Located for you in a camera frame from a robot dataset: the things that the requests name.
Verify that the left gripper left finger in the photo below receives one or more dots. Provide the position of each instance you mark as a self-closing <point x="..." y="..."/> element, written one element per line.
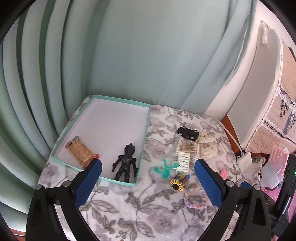
<point x="43" y="222"/>

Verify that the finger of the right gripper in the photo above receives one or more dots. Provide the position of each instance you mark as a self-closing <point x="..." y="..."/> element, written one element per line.
<point x="245" y="185"/>

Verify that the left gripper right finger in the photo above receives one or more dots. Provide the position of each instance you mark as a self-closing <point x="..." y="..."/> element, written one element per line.
<point x="253" y="222"/>

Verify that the pink hair claw clip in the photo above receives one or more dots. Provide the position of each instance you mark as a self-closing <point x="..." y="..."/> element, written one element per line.
<point x="224" y="174"/>

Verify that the cream lace scrunchie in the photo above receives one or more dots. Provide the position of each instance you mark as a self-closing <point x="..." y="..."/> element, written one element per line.
<point x="207" y="147"/>

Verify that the colourful plastic link toy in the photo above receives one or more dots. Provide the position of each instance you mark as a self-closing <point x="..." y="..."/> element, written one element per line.
<point x="183" y="178"/>

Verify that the white hair claw clip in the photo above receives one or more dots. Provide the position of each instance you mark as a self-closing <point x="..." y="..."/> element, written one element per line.
<point x="186" y="161"/>

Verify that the green translucent stretchy figure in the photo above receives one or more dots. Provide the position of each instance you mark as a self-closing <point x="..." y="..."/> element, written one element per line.
<point x="165" y="170"/>

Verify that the white power adapter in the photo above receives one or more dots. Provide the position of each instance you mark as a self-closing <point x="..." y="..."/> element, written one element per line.
<point x="244" y="161"/>

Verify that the quilted lace bed cover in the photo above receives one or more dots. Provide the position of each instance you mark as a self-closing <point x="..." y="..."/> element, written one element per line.
<point x="268" y="97"/>

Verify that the black toy car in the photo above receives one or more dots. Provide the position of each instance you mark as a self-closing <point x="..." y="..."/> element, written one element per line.
<point x="188" y="133"/>

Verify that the bag of cotton swabs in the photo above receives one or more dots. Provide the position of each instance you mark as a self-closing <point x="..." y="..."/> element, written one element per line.
<point x="187" y="146"/>

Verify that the gold wrapped snack packet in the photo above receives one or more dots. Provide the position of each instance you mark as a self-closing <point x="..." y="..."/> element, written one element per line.
<point x="80" y="152"/>

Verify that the black toy action figure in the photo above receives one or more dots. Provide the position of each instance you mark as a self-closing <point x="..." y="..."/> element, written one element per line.
<point x="126" y="160"/>

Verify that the teal shallow cardboard box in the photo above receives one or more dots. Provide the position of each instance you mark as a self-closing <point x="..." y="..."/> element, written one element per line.
<point x="105" y="125"/>

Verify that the pale green curtain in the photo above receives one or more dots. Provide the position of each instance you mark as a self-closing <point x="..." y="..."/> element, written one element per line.
<point x="182" y="54"/>

